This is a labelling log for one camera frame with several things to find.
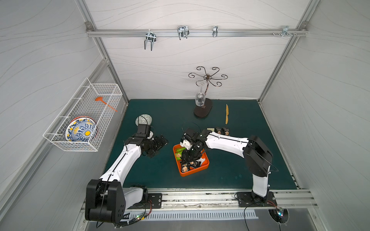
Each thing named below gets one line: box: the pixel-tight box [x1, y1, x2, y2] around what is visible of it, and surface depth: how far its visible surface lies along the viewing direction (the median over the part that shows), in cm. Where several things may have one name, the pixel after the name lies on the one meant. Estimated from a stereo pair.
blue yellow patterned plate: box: [65, 115, 98, 142], surface depth 62 cm
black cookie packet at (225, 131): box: [221, 127, 230, 137], surface depth 103 cm
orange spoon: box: [94, 96, 119, 113], surface depth 80 cm
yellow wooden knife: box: [225, 103, 229, 125], surface depth 113 cm
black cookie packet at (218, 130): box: [213, 126, 222, 135], surface depth 103 cm
